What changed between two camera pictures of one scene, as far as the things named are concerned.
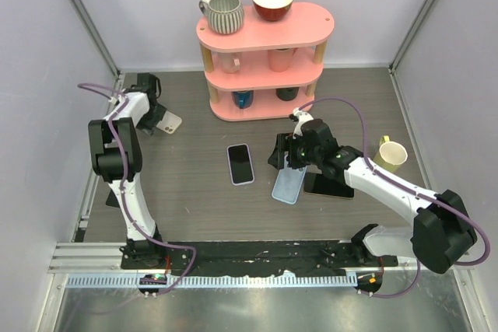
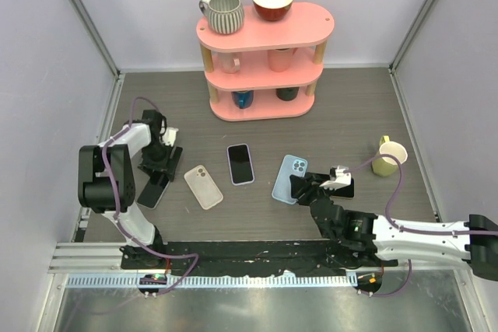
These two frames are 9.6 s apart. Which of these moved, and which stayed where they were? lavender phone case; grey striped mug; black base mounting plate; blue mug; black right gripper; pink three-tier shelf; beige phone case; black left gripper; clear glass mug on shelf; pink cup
Moved: black right gripper; beige phone case; black left gripper
Stayed: pink three-tier shelf; lavender phone case; grey striped mug; blue mug; clear glass mug on shelf; black base mounting plate; pink cup
